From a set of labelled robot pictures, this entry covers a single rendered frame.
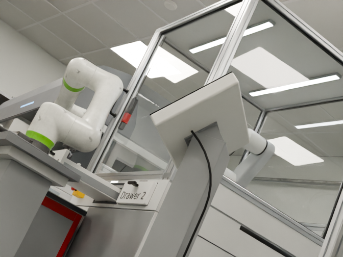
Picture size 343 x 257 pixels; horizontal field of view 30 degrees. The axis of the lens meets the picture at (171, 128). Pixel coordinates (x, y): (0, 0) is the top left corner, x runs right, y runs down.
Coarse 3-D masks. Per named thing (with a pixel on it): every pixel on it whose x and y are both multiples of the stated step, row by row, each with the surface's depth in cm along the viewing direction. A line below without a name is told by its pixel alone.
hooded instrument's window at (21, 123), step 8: (32, 112) 433; (8, 120) 484; (16, 120) 461; (24, 120) 439; (8, 128) 469; (16, 128) 447; (24, 128) 426; (56, 144) 390; (72, 152) 395; (80, 152) 397; (88, 152) 400; (72, 160) 395; (80, 160) 397; (88, 160) 400
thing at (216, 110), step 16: (224, 80) 211; (192, 96) 211; (208, 96) 210; (224, 96) 213; (240, 96) 219; (160, 112) 210; (176, 112) 209; (192, 112) 213; (208, 112) 218; (224, 112) 223; (240, 112) 229; (160, 128) 212; (176, 128) 217; (192, 128) 222; (208, 128) 226; (224, 128) 234; (240, 128) 240; (176, 144) 227; (240, 144) 253; (176, 160) 238
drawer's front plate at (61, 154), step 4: (56, 152) 302; (60, 152) 297; (64, 152) 292; (68, 152) 292; (52, 156) 304; (56, 156) 299; (60, 156) 294; (64, 156) 291; (60, 160) 291; (64, 160) 291
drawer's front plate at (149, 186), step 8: (128, 184) 298; (144, 184) 283; (152, 184) 277; (120, 192) 300; (128, 192) 293; (136, 192) 286; (152, 192) 276; (120, 200) 295; (128, 200) 288; (136, 200) 281; (144, 200) 275
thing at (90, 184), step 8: (72, 168) 294; (80, 168) 296; (88, 176) 297; (96, 176) 300; (72, 184) 312; (80, 184) 303; (88, 184) 297; (96, 184) 299; (104, 184) 301; (88, 192) 314; (96, 192) 304; (104, 192) 301; (112, 192) 303; (96, 200) 325; (104, 200) 316; (112, 200) 306
